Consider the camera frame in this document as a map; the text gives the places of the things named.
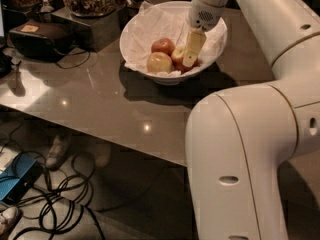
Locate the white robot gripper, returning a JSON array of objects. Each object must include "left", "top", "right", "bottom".
[{"left": 182, "top": 0, "right": 224, "bottom": 67}]

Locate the red apple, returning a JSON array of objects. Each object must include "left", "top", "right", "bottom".
[
  {"left": 151, "top": 38, "right": 176, "bottom": 55},
  {"left": 171, "top": 46, "right": 198, "bottom": 73}
]

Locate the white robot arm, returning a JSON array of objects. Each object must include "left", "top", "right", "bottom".
[{"left": 185, "top": 0, "right": 320, "bottom": 240}]

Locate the red apple top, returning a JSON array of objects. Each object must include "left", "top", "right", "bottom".
[{"left": 151, "top": 38, "right": 176, "bottom": 55}]

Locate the white ceramic bowl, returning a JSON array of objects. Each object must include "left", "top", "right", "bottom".
[{"left": 120, "top": 1, "right": 227, "bottom": 85}]

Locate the yellow-red apple front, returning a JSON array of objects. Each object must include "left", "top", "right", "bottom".
[{"left": 147, "top": 52, "right": 173, "bottom": 73}]

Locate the white paper liner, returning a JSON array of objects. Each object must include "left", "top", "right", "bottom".
[{"left": 120, "top": 1, "right": 227, "bottom": 85}]

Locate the dark grey stand box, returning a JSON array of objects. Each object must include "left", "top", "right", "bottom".
[{"left": 52, "top": 7, "right": 121, "bottom": 52}]

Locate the metal scoop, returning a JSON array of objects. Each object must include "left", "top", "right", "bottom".
[{"left": 40, "top": 0, "right": 54, "bottom": 13}]

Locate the black device with label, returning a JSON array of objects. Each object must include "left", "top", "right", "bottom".
[{"left": 9, "top": 20, "right": 74, "bottom": 61}]

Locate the white shoe under table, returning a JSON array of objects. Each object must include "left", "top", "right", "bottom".
[{"left": 45, "top": 135, "right": 71, "bottom": 170}]

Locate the blue box on floor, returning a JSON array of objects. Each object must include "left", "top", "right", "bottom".
[{"left": 0, "top": 154, "right": 37, "bottom": 204}]

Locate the white shoe bottom left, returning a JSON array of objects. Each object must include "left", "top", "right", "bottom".
[{"left": 0, "top": 207, "right": 20, "bottom": 235}]

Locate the black cable tangle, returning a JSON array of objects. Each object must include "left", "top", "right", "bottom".
[{"left": 0, "top": 123, "right": 107, "bottom": 240}]

